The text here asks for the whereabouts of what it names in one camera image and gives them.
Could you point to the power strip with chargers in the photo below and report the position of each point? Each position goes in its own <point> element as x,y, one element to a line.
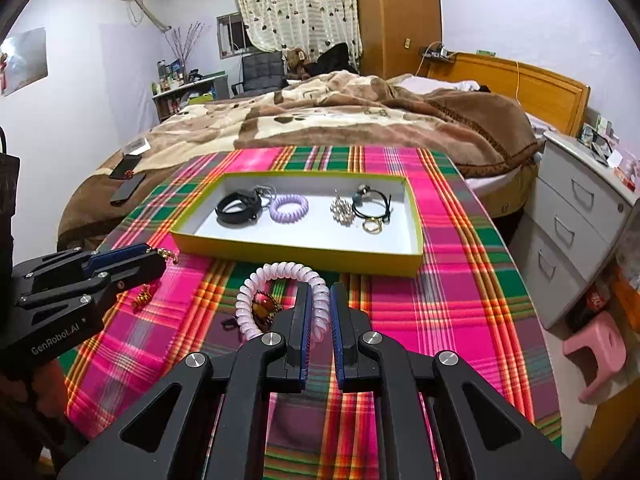
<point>437,52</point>

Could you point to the pink plaid blanket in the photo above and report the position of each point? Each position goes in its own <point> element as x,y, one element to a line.
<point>450,310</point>

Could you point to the black smartphone with red charm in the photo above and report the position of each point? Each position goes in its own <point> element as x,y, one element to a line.
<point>125,165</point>

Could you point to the black wide wristband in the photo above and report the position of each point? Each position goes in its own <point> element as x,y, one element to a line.
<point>235,215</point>

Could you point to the black clothing pile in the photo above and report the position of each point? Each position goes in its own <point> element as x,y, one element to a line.
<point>335,60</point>

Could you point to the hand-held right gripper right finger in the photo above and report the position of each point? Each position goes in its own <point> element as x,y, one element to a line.
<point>336,330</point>

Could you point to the silver beaded hair clip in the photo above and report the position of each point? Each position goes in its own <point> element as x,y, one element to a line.
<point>342,212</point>

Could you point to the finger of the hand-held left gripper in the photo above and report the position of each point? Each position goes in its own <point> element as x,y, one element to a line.
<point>135,270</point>
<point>115,255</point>

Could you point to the dried branches in vase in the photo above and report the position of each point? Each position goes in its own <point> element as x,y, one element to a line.
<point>182,50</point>

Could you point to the grey drawer cabinet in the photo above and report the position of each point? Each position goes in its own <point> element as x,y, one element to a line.
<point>565,220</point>

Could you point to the red drink bottle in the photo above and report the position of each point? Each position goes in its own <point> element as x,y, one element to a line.
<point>595,302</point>

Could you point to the cluttered grey desk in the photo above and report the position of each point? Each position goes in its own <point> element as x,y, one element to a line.
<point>200,85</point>

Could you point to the wooden headboard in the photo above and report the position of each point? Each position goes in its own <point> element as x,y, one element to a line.
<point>545,95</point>

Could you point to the red gold beaded charm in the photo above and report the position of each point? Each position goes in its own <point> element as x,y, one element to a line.
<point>142,299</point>

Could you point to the bed mattress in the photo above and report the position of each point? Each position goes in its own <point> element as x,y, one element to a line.
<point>500,195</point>

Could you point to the brown patterned blanket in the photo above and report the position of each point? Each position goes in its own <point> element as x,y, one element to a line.
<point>325,110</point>

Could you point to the shallow yellow-green cardboard box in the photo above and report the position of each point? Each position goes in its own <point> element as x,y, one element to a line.
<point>300,255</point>

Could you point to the brown teddy bear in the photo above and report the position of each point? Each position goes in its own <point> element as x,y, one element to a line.
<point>298,60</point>

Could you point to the black office chair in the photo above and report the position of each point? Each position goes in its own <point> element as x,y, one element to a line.
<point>262,67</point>

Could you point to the wall poster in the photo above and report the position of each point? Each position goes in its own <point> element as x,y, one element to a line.
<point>25,60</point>

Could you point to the window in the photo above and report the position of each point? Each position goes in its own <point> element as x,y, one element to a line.
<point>230,35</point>

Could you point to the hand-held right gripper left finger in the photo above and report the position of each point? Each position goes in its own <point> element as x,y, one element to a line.
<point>300,320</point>

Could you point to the person's left hand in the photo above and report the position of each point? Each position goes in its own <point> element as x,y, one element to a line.
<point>45,385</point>

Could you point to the small white box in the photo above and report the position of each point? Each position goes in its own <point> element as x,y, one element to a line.
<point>136,146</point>

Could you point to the patterned cream curtain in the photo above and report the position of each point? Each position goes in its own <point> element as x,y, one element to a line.
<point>300,5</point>

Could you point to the pink plastic stool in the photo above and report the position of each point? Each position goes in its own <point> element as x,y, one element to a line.
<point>600,340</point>

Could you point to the wooden wardrobe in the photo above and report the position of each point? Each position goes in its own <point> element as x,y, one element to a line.
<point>400,10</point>

